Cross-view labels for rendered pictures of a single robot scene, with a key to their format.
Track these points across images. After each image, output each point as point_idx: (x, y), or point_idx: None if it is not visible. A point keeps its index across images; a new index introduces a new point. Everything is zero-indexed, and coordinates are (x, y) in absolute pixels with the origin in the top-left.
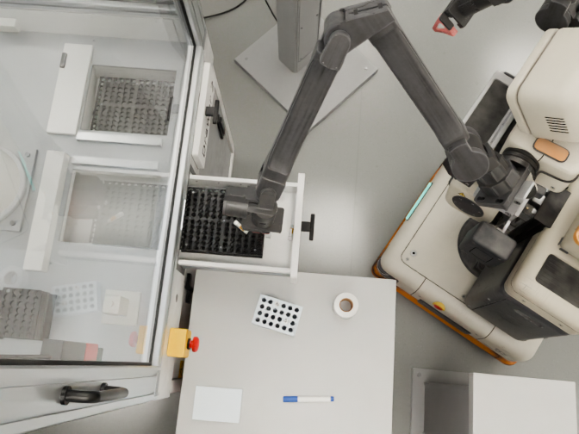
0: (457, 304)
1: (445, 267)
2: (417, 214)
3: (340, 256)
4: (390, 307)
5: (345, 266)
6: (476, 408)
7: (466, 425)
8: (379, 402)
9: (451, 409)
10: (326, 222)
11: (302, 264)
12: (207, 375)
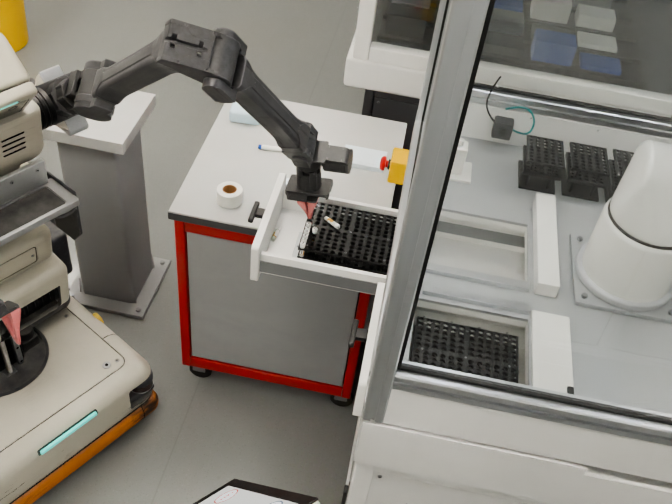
0: (76, 309)
1: (72, 345)
2: (80, 409)
3: (190, 442)
4: (182, 193)
5: (188, 429)
6: (131, 125)
7: (133, 163)
8: (217, 141)
9: (133, 207)
10: (199, 488)
11: (244, 439)
12: (373, 177)
